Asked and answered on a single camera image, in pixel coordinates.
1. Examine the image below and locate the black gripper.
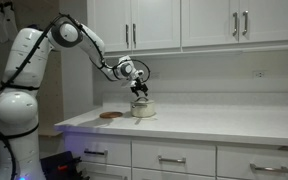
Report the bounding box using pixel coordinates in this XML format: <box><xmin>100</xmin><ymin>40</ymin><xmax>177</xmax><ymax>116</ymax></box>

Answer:
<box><xmin>129</xmin><ymin>77</ymin><xmax>150</xmax><ymax>98</ymax></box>

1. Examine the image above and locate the round brown wooden trivet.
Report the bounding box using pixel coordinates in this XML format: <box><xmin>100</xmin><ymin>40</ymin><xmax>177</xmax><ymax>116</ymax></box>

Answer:
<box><xmin>99</xmin><ymin>111</ymin><xmax>124</xmax><ymax>120</ymax></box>

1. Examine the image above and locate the white drawer front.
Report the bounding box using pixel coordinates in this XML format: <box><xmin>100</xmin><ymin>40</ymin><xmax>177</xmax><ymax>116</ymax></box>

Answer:
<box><xmin>131</xmin><ymin>139</ymin><xmax>217</xmax><ymax>177</ymax></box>
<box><xmin>216</xmin><ymin>145</ymin><xmax>288</xmax><ymax>180</ymax></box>
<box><xmin>63</xmin><ymin>132</ymin><xmax>132</xmax><ymax>167</ymax></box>
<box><xmin>131</xmin><ymin>167</ymin><xmax>217</xmax><ymax>180</ymax></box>
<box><xmin>79</xmin><ymin>162</ymin><xmax>132</xmax><ymax>180</ymax></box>

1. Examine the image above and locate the white upper cabinet door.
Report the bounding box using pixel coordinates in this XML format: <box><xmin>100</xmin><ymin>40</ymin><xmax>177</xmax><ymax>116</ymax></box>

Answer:
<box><xmin>181</xmin><ymin>0</ymin><xmax>240</xmax><ymax>48</ymax></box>
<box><xmin>239</xmin><ymin>0</ymin><xmax>288</xmax><ymax>43</ymax></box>
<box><xmin>132</xmin><ymin>0</ymin><xmax>182</xmax><ymax>51</ymax></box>
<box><xmin>87</xmin><ymin>0</ymin><xmax>133</xmax><ymax>54</ymax></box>

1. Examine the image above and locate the black box with red part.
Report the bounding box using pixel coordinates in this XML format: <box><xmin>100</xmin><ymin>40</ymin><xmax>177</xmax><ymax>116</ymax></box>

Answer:
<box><xmin>39</xmin><ymin>150</ymin><xmax>92</xmax><ymax>180</ymax></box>

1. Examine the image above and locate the white pot with steel handle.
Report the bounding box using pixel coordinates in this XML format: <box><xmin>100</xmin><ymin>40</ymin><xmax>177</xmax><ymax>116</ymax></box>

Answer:
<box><xmin>130</xmin><ymin>99</ymin><xmax>157</xmax><ymax>119</ymax></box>

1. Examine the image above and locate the silver cabinet door handle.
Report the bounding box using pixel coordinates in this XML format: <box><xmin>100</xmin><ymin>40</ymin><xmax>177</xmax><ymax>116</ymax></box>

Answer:
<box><xmin>125</xmin><ymin>23</ymin><xmax>130</xmax><ymax>50</ymax></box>
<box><xmin>132</xmin><ymin>23</ymin><xmax>137</xmax><ymax>48</ymax></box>
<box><xmin>232</xmin><ymin>11</ymin><xmax>239</xmax><ymax>37</ymax></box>
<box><xmin>242</xmin><ymin>10</ymin><xmax>249</xmax><ymax>36</ymax></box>

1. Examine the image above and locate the silver drawer handle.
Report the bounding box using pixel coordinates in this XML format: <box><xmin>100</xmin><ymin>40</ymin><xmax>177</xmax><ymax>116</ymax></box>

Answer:
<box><xmin>157</xmin><ymin>154</ymin><xmax>187</xmax><ymax>165</ymax></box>
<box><xmin>249</xmin><ymin>162</ymin><xmax>288</xmax><ymax>175</ymax></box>
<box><xmin>83</xmin><ymin>148</ymin><xmax>109</xmax><ymax>157</ymax></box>

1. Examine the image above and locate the white wall outlet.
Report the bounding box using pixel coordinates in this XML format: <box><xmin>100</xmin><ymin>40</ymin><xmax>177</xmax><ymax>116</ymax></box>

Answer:
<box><xmin>253</xmin><ymin>69</ymin><xmax>267</xmax><ymax>80</ymax></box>

